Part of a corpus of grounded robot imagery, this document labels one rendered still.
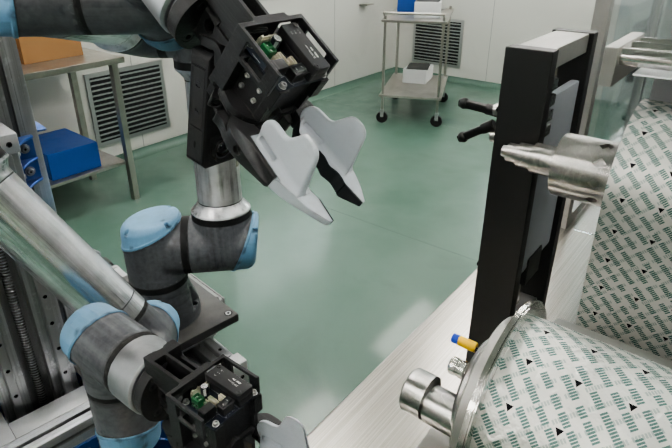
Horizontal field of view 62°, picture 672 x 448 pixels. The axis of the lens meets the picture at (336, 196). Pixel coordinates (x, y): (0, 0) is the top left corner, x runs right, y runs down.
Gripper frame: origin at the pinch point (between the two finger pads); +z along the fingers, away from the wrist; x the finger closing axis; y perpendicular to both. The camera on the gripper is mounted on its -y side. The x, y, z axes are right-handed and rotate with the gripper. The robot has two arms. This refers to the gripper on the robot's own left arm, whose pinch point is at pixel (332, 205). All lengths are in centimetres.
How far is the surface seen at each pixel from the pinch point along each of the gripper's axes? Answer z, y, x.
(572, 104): 4.9, 5.8, 38.0
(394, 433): 26.1, -36.0, 18.2
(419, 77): -111, -226, 422
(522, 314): 14.4, 9.4, -1.6
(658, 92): 9.6, 15.0, 33.3
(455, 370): 16.1, 0.4, -0.6
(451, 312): 21, -40, 48
